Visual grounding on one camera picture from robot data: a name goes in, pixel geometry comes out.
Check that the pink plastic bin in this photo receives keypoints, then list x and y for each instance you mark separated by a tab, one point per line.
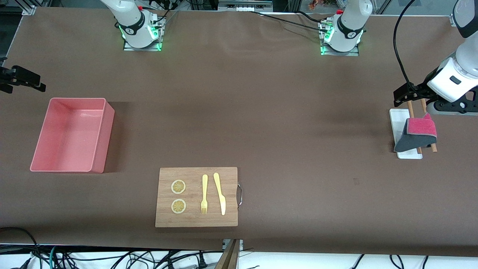
71	138

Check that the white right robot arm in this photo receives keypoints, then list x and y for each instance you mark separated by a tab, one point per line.
130	20

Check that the orange background object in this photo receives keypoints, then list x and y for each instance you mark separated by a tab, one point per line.
316	4

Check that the yellow lemon slice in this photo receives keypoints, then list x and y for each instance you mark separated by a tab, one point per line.
178	186
178	206

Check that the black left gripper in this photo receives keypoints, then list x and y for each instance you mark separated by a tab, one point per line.
419	90

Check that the white rectangular tray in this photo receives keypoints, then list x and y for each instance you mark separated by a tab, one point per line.
396	121

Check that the wooden beam under table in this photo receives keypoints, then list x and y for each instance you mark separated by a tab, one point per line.
228	257

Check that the pink and grey cloth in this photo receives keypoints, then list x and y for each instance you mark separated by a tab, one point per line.
420	127

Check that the yellow plastic fork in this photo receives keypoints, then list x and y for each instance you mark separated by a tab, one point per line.
204	194

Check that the black power plug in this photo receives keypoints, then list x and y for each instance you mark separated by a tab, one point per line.
202	261

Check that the bamboo cutting board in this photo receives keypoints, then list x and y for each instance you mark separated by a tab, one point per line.
196	216

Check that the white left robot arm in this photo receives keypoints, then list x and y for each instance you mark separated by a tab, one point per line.
351	26

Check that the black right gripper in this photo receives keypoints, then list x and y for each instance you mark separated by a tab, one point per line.
18	76

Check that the yellow plastic knife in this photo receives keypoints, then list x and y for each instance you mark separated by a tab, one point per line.
220	194

